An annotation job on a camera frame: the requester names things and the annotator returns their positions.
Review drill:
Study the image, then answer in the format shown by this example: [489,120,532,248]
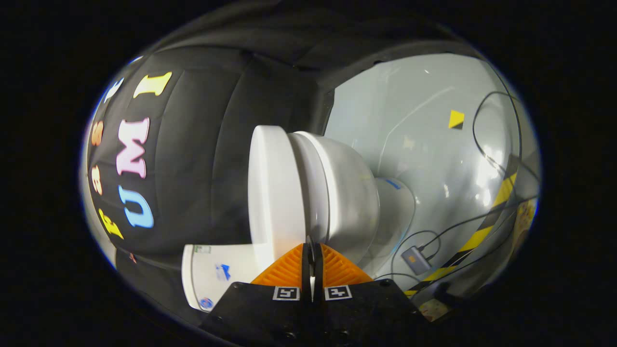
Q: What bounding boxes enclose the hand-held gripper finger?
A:
[199,243,312,347]
[313,243,435,347]

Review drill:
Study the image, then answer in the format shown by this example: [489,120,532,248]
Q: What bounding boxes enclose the white toilet lid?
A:
[248,125,309,273]

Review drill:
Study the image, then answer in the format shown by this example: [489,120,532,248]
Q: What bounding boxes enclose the white toilet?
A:
[182,131,418,312]

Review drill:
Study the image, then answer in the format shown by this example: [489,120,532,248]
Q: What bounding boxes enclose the white toilet seat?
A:
[288,131,339,244]

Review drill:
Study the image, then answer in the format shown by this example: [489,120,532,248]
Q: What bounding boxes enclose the grey adapter box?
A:
[401,246,432,276]

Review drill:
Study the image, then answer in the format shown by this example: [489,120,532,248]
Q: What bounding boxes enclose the black backdrop cloth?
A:
[87,2,487,319]

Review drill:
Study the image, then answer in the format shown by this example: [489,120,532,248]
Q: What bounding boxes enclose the yellow black hazard tape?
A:
[404,171,519,297]

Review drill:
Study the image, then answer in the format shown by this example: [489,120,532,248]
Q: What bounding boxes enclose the thin black adapter cable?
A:
[418,195,539,251]

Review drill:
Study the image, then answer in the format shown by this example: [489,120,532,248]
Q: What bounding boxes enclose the black looped cable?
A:
[472,91,523,208]

